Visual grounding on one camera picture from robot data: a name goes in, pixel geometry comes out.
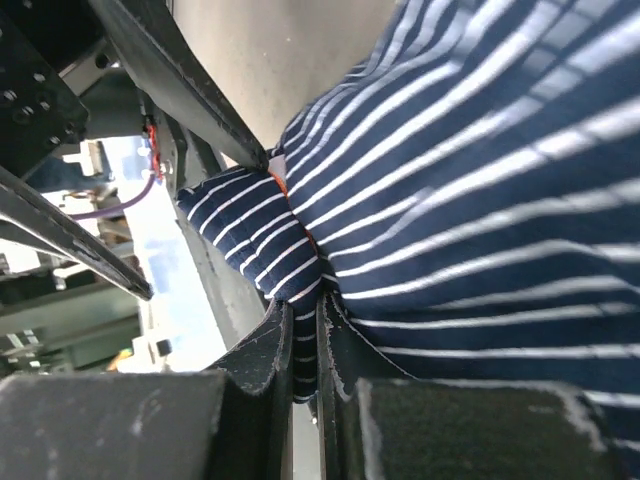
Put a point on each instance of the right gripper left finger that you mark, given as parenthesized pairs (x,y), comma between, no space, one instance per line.
(231,421)

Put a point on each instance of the dark blue striped underwear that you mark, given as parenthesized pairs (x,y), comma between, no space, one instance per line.
(469,193)

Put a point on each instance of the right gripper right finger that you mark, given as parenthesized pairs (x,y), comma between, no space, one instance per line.
(377,422)

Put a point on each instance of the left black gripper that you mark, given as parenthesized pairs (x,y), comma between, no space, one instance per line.
(41,110)

